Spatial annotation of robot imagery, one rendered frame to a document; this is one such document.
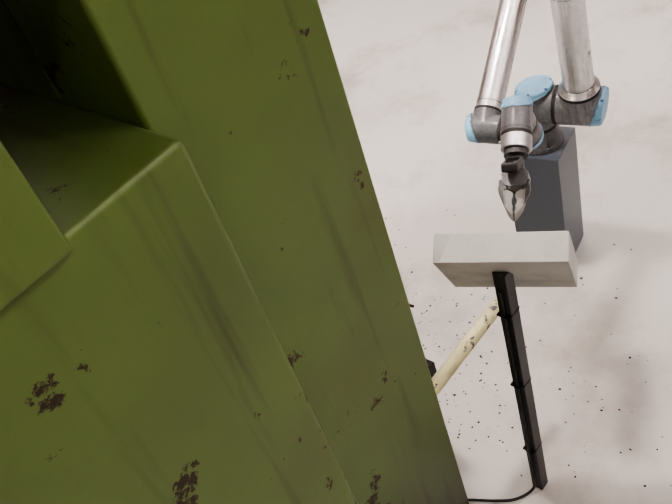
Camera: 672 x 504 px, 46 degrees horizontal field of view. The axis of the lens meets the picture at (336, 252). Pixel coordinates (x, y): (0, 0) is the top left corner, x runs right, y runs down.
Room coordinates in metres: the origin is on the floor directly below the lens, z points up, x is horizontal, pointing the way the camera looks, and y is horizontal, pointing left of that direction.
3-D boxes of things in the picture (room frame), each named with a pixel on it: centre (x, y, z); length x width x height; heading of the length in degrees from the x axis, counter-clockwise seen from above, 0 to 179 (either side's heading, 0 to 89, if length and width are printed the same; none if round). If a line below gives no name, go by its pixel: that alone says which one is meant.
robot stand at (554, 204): (2.50, -0.92, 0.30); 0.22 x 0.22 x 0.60; 47
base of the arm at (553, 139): (2.50, -0.92, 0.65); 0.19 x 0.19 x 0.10
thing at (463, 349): (1.62, -0.27, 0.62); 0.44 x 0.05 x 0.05; 127
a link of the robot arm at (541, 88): (2.50, -0.93, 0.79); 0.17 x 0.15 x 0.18; 50
